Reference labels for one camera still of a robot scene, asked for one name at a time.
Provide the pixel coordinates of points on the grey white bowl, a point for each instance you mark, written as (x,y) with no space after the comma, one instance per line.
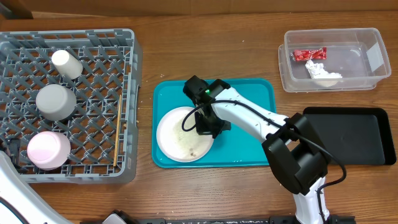
(55,102)

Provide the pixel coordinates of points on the clear plastic bin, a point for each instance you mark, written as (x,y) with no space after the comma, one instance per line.
(356,59)

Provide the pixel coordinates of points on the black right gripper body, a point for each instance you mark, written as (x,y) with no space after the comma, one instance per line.
(208,126)

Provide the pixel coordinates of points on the grey plastic dish rack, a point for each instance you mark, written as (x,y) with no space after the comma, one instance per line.
(112,65)

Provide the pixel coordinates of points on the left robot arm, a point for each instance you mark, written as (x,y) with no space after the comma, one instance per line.
(19,202)

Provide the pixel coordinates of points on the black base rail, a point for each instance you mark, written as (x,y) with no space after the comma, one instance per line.
(119,216)

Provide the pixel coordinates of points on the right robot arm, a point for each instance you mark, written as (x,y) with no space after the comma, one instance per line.
(295,153)

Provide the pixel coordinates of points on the white napkin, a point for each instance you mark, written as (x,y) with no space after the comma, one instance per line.
(317,71)

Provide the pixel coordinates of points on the teal plastic tray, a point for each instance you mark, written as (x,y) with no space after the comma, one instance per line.
(233,148)

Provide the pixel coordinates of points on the red snack wrapper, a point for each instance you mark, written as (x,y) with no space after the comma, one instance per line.
(317,54)

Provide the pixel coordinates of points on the pink shallow bowl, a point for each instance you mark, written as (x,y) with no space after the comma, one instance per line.
(48,150)

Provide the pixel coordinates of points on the large white plate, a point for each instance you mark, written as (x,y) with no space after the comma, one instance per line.
(177,144)

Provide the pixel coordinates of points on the black plastic bin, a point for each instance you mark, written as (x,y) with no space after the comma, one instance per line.
(355,136)

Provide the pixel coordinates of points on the white cup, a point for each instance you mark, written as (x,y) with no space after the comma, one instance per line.
(66,64)

